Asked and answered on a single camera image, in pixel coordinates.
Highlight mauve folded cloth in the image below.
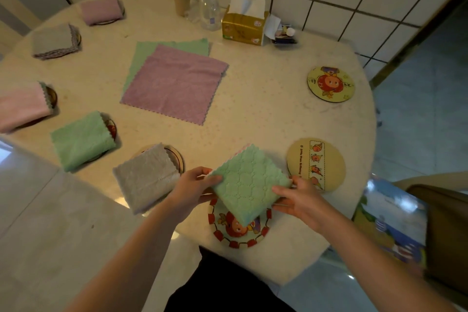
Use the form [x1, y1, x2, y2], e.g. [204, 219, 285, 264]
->
[80, 0, 124, 26]

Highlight colourful picture box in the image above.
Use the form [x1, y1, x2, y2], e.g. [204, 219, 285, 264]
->
[352, 176, 429, 269]

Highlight green cloth pink back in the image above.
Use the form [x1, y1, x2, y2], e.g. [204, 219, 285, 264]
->
[210, 144, 293, 227]

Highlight person's left hand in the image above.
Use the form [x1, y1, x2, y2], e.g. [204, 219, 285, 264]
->
[166, 166, 224, 223]

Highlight green unfolded cloth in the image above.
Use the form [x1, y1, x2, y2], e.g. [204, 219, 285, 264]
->
[122, 38, 211, 94]

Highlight clear bottle blue pump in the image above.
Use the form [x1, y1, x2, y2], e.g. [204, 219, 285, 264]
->
[199, 0, 222, 32]

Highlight round red cartoon coaster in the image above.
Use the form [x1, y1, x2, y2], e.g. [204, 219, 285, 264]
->
[86, 117, 118, 163]

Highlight grey folded cloth purple edge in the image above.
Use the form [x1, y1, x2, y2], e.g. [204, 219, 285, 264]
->
[32, 24, 81, 60]

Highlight person's black trousers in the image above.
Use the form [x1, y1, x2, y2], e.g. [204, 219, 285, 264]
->
[165, 246, 297, 312]

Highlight yellow tissue box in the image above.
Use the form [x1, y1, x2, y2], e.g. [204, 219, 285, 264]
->
[222, 0, 270, 46]

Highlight person's right forearm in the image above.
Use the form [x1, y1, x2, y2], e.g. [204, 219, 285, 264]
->
[311, 213, 458, 312]

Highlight clear glass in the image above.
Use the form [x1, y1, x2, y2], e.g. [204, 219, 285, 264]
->
[185, 1, 202, 24]

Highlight small box of oddments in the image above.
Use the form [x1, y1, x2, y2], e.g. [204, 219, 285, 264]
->
[272, 24, 298, 46]

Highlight beige round strip coaster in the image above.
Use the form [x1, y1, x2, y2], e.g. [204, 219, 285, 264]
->
[286, 138, 346, 193]

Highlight mauve unfolded cloth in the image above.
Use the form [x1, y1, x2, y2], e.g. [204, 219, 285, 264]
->
[120, 44, 229, 126]

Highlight light grey folded cloth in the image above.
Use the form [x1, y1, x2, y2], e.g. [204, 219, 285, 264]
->
[113, 144, 181, 215]

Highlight brown chair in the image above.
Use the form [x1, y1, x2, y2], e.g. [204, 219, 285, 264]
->
[392, 172, 468, 299]

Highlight white plastic wrapper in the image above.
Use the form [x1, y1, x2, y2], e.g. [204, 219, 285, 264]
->
[264, 14, 282, 40]

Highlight person's right hand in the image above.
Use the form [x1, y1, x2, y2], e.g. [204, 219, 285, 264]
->
[271, 176, 331, 232]

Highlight person's left forearm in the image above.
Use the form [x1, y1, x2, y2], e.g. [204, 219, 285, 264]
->
[64, 198, 191, 312]

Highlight red bordered cartoon coaster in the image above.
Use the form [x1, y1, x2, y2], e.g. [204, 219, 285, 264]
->
[208, 196, 273, 249]

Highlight yellow round cartoon coaster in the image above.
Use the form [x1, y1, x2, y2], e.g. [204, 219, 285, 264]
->
[307, 66, 356, 103]

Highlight round wooden rim coaster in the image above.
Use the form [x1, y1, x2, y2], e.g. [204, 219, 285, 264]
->
[139, 144, 184, 174]

